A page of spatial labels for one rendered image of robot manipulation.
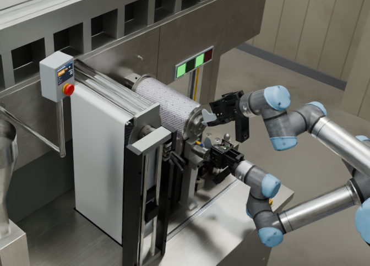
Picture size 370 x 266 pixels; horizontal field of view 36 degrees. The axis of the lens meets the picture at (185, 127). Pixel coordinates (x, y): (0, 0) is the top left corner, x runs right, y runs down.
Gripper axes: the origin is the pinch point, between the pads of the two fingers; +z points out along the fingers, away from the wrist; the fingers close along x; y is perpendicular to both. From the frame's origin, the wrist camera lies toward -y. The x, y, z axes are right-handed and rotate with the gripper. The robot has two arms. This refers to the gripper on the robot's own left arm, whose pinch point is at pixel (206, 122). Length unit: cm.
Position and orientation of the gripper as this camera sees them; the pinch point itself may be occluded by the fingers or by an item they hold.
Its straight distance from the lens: 193.7
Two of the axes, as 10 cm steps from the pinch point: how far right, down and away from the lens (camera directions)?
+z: -6.3, 1.6, 7.6
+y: -4.2, -8.9, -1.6
